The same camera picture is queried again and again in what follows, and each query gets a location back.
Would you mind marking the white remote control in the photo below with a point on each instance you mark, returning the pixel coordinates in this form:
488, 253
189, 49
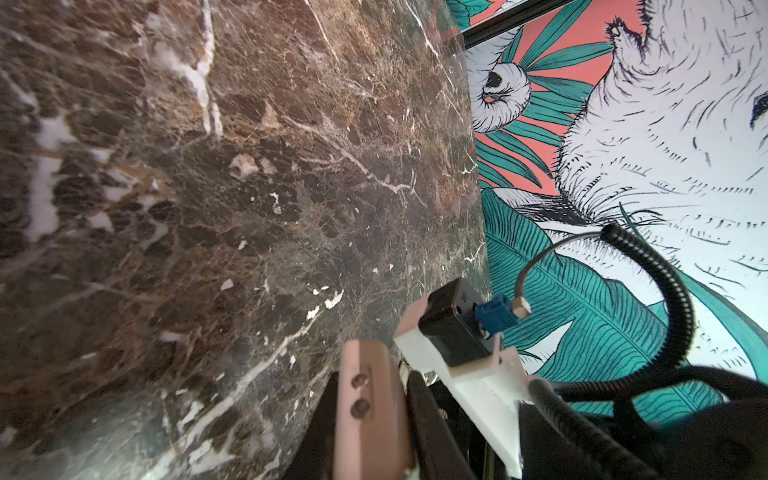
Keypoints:
372, 435

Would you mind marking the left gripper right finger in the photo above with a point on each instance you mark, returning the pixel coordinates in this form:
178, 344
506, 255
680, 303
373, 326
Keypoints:
437, 453

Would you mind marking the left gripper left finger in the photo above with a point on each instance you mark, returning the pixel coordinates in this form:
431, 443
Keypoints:
315, 455

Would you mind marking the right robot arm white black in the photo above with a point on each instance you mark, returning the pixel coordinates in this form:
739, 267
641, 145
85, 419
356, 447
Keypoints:
726, 441

